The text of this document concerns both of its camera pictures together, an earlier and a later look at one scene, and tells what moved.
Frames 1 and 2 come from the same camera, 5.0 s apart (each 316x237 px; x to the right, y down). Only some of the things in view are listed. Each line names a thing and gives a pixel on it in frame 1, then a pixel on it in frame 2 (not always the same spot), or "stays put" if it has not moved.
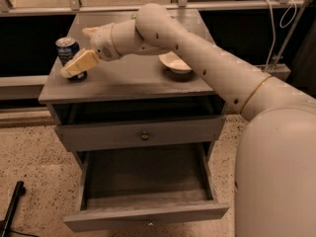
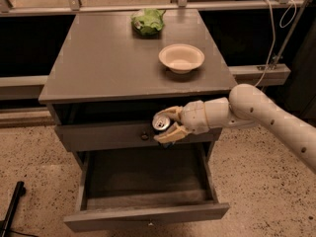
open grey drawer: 144,186 stays put
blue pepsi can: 67,47 → 161,123
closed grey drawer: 141,133 stays put
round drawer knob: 145,137 stays put
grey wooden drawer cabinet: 142,104 stays put
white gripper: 102,43 → 194,117
